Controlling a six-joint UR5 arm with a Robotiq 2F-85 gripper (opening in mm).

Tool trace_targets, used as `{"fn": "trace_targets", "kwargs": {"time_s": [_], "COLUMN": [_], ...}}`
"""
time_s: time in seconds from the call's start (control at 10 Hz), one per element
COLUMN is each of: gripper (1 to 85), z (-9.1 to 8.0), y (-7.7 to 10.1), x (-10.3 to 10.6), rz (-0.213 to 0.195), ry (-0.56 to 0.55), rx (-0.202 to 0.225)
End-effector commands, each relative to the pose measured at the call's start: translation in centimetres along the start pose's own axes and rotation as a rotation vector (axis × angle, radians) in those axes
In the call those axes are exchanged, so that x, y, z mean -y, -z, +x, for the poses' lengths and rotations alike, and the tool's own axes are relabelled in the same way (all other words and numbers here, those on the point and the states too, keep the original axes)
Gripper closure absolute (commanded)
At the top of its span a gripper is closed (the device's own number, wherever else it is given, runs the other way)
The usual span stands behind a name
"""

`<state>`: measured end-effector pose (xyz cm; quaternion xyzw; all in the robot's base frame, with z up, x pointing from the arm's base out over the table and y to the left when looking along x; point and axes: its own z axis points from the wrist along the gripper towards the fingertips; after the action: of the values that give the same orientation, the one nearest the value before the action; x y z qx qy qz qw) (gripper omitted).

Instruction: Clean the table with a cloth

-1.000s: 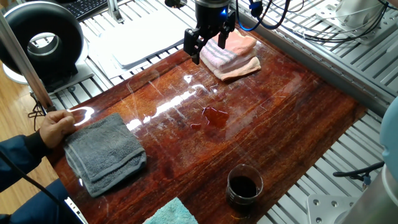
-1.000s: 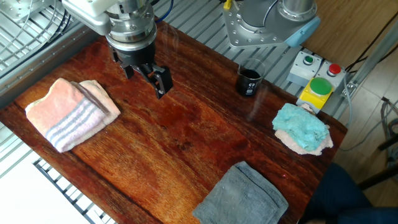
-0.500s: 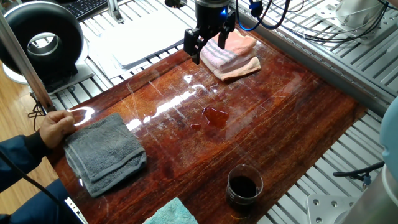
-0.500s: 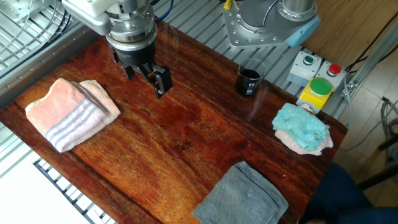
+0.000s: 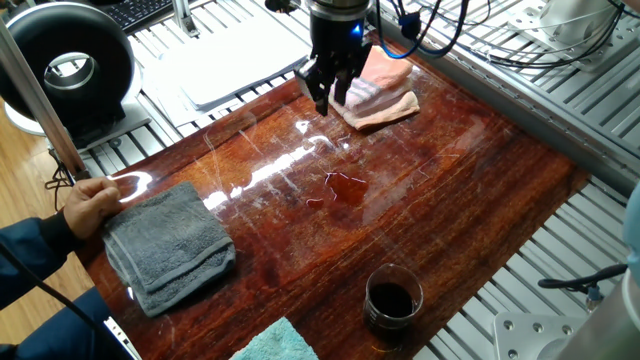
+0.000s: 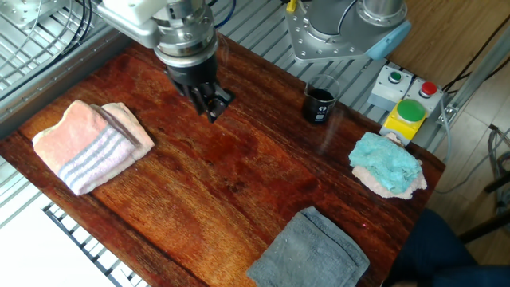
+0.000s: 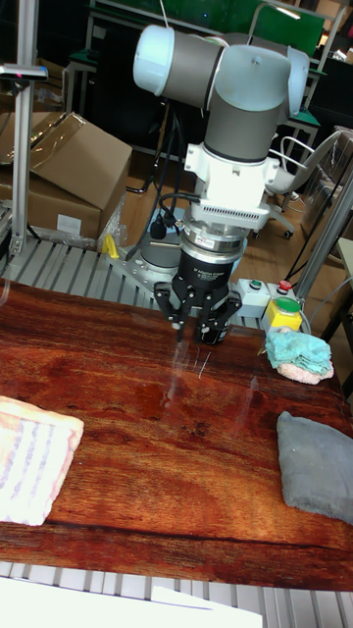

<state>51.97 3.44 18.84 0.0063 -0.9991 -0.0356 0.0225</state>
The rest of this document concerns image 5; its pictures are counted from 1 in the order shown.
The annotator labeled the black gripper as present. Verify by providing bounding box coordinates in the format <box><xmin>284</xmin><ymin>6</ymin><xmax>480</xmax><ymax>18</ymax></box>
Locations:
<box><xmin>293</xmin><ymin>14</ymin><xmax>374</xmax><ymax>118</ymax></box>

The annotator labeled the pink striped cloth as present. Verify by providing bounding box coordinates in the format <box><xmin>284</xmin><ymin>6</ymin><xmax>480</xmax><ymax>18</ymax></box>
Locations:
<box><xmin>328</xmin><ymin>45</ymin><xmax>421</xmax><ymax>131</ymax></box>

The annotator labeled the forearm in dark blue sleeve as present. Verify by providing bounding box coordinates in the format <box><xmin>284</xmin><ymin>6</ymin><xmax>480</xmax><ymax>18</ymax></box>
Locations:
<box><xmin>0</xmin><ymin>212</ymin><xmax>84</xmax><ymax>311</ymax></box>

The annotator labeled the teal cloth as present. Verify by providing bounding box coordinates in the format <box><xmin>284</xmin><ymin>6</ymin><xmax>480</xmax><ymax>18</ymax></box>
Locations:
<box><xmin>229</xmin><ymin>316</ymin><xmax>320</xmax><ymax>360</ymax></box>

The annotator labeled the person's hand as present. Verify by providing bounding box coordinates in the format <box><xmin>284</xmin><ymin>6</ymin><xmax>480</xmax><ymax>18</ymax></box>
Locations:
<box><xmin>62</xmin><ymin>177</ymin><xmax>125</xmax><ymax>241</ymax></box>

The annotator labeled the white paper stack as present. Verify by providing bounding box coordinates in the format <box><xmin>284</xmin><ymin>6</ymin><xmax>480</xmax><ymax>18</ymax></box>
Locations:
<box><xmin>142</xmin><ymin>19</ymin><xmax>311</xmax><ymax>126</ymax></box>

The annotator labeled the large dark liquid puddle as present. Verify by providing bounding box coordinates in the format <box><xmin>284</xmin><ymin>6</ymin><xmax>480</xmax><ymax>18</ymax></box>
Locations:
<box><xmin>324</xmin><ymin>171</ymin><xmax>370</xmax><ymax>207</ymax></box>

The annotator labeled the black keyboard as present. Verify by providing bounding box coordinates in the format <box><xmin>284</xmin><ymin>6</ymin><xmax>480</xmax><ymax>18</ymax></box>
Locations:
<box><xmin>97</xmin><ymin>0</ymin><xmax>196</xmax><ymax>34</ymax></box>

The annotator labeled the glass beaker with dark liquid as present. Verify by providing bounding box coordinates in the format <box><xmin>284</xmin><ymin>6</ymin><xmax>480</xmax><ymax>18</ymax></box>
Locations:
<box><xmin>362</xmin><ymin>263</ymin><xmax>425</xmax><ymax>346</ymax></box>

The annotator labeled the grey folded towel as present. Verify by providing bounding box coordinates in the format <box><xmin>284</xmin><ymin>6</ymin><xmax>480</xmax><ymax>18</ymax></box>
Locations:
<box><xmin>101</xmin><ymin>180</ymin><xmax>237</xmax><ymax>319</ymax></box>

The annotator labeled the silver mounting plate, white base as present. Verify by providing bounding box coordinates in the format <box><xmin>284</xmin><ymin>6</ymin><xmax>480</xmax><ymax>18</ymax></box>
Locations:
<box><xmin>507</xmin><ymin>0</ymin><xmax>640</xmax><ymax>71</ymax></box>

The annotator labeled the black round fan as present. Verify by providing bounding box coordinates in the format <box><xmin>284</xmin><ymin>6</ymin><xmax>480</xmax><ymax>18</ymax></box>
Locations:
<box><xmin>0</xmin><ymin>1</ymin><xmax>152</xmax><ymax>151</ymax></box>

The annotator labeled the leg in blue trousers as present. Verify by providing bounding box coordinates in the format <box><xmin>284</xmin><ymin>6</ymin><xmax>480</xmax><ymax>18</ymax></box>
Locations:
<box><xmin>0</xmin><ymin>287</ymin><xmax>136</xmax><ymax>360</ymax></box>

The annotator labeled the blue cable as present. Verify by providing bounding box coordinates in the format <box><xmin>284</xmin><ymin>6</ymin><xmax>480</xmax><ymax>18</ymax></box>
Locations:
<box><xmin>374</xmin><ymin>0</ymin><xmax>471</xmax><ymax>60</ymax></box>

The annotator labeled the small aluminium bracket post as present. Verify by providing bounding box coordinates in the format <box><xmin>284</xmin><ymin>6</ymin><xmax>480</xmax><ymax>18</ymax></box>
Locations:
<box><xmin>171</xmin><ymin>0</ymin><xmax>201</xmax><ymax>39</ymax></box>

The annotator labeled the black cable bundle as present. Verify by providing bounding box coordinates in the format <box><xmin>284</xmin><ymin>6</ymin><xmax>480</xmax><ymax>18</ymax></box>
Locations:
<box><xmin>439</xmin><ymin>0</ymin><xmax>626</xmax><ymax>70</ymax></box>

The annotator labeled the black cable tangle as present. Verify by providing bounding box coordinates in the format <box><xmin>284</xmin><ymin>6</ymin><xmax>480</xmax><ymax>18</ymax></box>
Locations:
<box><xmin>43</xmin><ymin>149</ymin><xmax>77</xmax><ymax>211</ymax></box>

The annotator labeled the slanted aluminium post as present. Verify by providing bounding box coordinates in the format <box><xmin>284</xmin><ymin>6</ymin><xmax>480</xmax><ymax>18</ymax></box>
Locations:
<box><xmin>0</xmin><ymin>19</ymin><xmax>92</xmax><ymax>182</ymax></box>

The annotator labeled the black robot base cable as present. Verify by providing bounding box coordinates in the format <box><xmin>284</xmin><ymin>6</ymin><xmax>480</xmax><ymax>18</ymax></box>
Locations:
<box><xmin>537</xmin><ymin>263</ymin><xmax>629</xmax><ymax>314</ymax></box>

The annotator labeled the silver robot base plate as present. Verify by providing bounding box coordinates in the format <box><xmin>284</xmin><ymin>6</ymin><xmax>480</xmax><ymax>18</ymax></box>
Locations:
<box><xmin>493</xmin><ymin>312</ymin><xmax>591</xmax><ymax>360</ymax></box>

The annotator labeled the thin black cable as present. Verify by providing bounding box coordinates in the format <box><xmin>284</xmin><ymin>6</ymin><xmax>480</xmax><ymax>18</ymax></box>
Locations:
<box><xmin>0</xmin><ymin>242</ymin><xmax>119</xmax><ymax>360</ymax></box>

